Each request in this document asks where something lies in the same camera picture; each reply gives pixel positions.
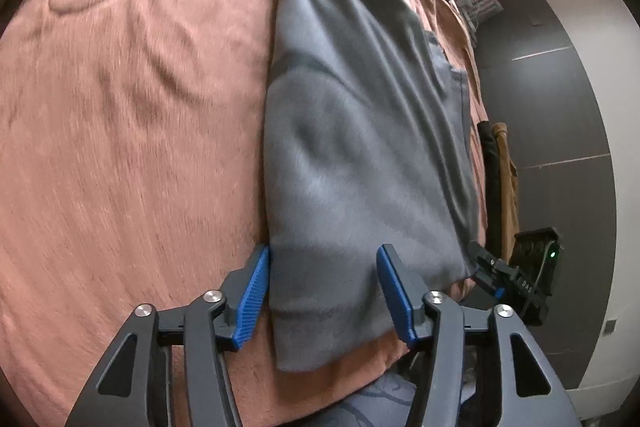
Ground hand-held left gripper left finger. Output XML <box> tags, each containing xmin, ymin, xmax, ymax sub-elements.
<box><xmin>65</xmin><ymin>244</ymin><xmax>271</xmax><ymax>427</ymax></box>

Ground grey wardrobe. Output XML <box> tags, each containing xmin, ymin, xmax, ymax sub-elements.
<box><xmin>472</xmin><ymin>0</ymin><xmax>622</xmax><ymax>360</ymax></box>

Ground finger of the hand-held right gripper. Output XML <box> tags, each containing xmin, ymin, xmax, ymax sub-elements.
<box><xmin>471</xmin><ymin>273</ymin><xmax>506</xmax><ymax>305</ymax></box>
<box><xmin>467</xmin><ymin>242</ymin><xmax>510</xmax><ymax>279</ymax></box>

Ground white rack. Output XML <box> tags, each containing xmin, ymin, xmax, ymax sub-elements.
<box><xmin>451</xmin><ymin>0</ymin><xmax>502</xmax><ymax>30</ymax></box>

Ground black cable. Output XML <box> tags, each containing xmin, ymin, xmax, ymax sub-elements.
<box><xmin>522</xmin><ymin>251</ymin><xmax>550</xmax><ymax>324</ymax></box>

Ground brown blanket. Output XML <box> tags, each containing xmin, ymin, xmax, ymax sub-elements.
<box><xmin>0</xmin><ymin>0</ymin><xmax>492</xmax><ymax>427</ymax></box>

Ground brown hanging cloth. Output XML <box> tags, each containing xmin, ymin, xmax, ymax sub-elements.
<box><xmin>491</xmin><ymin>122</ymin><xmax>522</xmax><ymax>260</ymax></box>

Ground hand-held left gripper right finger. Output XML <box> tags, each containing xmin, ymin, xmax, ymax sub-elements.
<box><xmin>376</xmin><ymin>244</ymin><xmax>583</xmax><ymax>427</ymax></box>

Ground blue patterned pants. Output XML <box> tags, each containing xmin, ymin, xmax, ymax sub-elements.
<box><xmin>339</xmin><ymin>371</ymin><xmax>482</xmax><ymax>427</ymax></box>

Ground grey t-shirt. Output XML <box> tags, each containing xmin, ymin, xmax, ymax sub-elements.
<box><xmin>262</xmin><ymin>0</ymin><xmax>482</xmax><ymax>374</ymax></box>

